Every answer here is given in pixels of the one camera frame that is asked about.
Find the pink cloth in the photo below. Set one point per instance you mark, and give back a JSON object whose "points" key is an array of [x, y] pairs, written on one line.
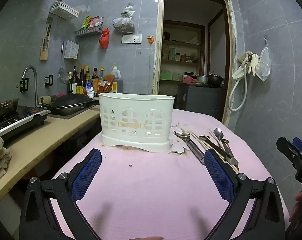
{"points": [[189, 80]]}

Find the green box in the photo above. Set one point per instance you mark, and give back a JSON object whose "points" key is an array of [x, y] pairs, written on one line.
{"points": [[166, 76]]}

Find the black wall socket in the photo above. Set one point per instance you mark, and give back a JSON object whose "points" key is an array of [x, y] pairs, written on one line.
{"points": [[24, 85], [48, 80]]}

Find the white wall box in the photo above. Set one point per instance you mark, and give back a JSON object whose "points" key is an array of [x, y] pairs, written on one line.
{"points": [[72, 50]]}

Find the red snack packet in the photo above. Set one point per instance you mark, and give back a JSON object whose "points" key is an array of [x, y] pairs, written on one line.
{"points": [[95, 22]]}

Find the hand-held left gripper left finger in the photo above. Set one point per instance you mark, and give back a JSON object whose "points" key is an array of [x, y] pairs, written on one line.
{"points": [[87, 175]]}

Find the blue white packet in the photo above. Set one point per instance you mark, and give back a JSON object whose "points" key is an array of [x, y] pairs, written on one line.
{"points": [[90, 90]]}

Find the clear plastic bag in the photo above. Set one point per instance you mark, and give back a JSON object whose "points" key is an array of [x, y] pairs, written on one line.
{"points": [[124, 23]]}

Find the steel faucet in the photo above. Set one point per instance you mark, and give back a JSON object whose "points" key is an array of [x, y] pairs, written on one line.
{"points": [[35, 80]]}

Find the dark metal utensil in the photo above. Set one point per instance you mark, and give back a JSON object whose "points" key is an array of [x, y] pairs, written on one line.
{"points": [[213, 146]]}

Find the row of sauce bottles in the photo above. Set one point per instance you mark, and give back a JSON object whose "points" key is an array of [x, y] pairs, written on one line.
{"points": [[82, 82]]}

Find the steel spoon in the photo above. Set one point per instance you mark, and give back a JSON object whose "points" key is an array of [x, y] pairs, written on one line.
{"points": [[218, 133], [226, 142]]}

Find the plastic oil jug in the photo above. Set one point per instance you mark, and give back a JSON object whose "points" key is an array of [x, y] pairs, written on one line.
{"points": [[117, 76]]}

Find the black induction cooker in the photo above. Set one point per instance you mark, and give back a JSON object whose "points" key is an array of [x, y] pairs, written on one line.
{"points": [[18, 121]]}

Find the black wok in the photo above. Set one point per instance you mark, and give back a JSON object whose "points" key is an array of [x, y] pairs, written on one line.
{"points": [[68, 101]]}

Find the wooden knife holder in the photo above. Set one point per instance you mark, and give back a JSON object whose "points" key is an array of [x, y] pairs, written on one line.
{"points": [[44, 47]]}

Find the red plastic bag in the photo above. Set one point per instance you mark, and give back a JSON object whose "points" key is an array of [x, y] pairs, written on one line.
{"points": [[104, 40]]}

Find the steel pot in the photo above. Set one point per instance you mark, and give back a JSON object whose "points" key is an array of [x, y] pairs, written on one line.
{"points": [[202, 79]]}

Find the pink tablecloth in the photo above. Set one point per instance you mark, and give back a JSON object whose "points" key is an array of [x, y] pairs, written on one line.
{"points": [[151, 190]]}

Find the metal mesh strainer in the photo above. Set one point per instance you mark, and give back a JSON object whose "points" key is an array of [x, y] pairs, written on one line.
{"points": [[63, 76]]}

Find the cream rubber gloves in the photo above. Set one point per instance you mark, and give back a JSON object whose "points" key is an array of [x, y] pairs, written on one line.
{"points": [[253, 62]]}

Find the orange food bag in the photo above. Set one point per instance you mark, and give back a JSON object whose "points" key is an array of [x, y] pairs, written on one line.
{"points": [[107, 83]]}

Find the white plastic utensil holder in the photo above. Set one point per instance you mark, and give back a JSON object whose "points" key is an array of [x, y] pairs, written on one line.
{"points": [[135, 102]]}

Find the metal wall rack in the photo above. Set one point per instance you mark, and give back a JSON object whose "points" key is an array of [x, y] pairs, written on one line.
{"points": [[87, 32]]}

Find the dark cabinet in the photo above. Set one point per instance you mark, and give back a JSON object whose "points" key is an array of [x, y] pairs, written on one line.
{"points": [[201, 100]]}

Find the white wall switch panel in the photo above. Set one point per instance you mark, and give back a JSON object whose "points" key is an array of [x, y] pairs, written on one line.
{"points": [[132, 38]]}

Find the wooden shelf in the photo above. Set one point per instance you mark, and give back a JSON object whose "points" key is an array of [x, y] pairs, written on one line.
{"points": [[181, 43]]}

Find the wooden door frame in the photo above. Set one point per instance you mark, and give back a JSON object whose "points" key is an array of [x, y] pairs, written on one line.
{"points": [[158, 55]]}

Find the white wall basket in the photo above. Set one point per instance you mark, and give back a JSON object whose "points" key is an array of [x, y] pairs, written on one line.
{"points": [[64, 8]]}

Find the metal bowl with food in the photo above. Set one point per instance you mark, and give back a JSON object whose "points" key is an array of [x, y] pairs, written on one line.
{"points": [[4, 107]]}

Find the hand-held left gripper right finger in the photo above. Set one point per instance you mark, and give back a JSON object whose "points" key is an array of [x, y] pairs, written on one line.
{"points": [[218, 177]]}

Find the yellow snack packet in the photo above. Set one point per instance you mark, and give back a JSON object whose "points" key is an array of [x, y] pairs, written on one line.
{"points": [[85, 22]]}

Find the black pot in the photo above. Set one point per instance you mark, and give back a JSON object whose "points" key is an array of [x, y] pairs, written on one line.
{"points": [[215, 80]]}

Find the steel peeler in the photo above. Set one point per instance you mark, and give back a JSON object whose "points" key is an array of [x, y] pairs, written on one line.
{"points": [[193, 148]]}

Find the person's right hand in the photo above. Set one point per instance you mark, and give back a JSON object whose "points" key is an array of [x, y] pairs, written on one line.
{"points": [[299, 198]]}

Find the orange wall hook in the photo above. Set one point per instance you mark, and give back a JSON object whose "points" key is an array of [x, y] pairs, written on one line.
{"points": [[151, 38]]}

